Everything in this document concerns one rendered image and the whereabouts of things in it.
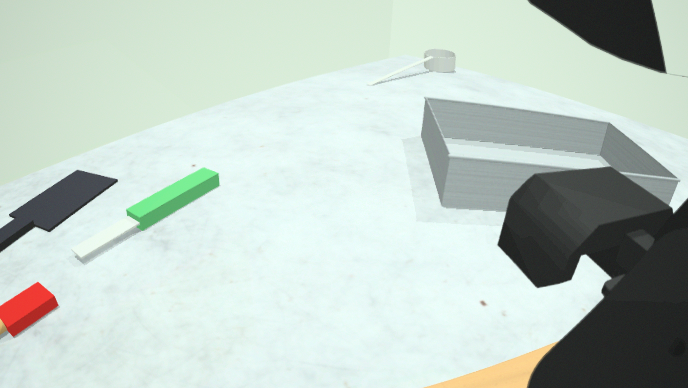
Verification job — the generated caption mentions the light wooden board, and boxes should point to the light wooden board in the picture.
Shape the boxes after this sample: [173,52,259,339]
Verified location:
[425,341,559,388]

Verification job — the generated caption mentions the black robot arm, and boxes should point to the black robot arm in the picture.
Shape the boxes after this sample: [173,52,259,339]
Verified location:
[527,0,688,388]

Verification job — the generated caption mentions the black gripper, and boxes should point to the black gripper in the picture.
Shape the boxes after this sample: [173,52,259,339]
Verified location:
[497,166,673,297]

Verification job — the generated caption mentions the white saucepan with long handle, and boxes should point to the white saucepan with long handle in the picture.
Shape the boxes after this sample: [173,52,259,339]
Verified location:
[366,48,456,86]

